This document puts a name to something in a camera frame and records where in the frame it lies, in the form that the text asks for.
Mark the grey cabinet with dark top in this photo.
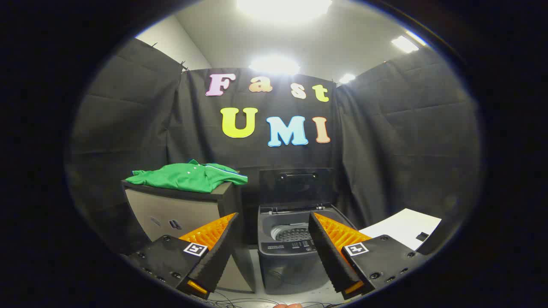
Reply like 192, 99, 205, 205
121, 180, 257, 293

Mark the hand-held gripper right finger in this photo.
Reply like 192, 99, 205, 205
308, 212, 429, 300

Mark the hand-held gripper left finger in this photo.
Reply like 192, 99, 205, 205
128, 213, 240, 300

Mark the white board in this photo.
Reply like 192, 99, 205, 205
359, 208, 442, 251

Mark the grey washing machine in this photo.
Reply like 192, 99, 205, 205
257, 204, 358, 296

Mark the black backdrop cloth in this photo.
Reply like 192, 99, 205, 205
64, 38, 482, 257

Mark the large ceiling light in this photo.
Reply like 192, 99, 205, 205
236, 0, 334, 22

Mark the green polo shirt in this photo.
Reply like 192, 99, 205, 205
125, 159, 249, 194

